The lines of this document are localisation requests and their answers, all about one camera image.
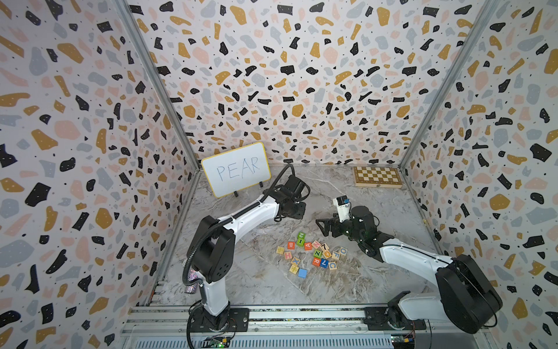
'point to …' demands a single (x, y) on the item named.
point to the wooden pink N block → (316, 244)
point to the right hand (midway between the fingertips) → (326, 218)
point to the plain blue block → (302, 273)
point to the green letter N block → (317, 254)
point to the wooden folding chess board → (372, 177)
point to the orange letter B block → (291, 245)
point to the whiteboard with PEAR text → (237, 169)
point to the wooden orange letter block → (327, 254)
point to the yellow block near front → (294, 268)
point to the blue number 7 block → (324, 262)
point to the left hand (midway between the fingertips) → (302, 210)
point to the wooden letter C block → (332, 265)
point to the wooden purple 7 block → (325, 247)
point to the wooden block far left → (280, 250)
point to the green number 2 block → (301, 234)
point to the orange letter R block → (316, 262)
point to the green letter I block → (301, 241)
